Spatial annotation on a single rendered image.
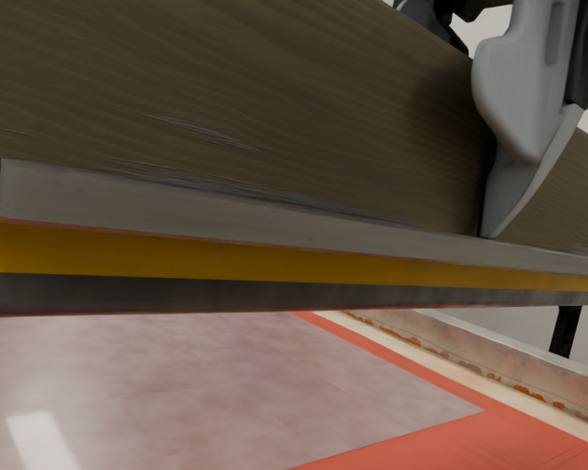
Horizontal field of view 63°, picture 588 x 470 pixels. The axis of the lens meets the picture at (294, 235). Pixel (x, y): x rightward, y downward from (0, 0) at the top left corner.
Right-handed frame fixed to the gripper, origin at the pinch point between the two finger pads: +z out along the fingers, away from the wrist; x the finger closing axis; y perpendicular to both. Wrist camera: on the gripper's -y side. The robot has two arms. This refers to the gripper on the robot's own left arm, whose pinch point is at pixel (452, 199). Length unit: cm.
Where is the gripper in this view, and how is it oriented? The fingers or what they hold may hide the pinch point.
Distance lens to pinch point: 21.9
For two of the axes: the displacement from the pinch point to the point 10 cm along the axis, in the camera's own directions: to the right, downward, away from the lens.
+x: 6.4, 2.0, -7.5
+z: -2.1, 9.7, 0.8
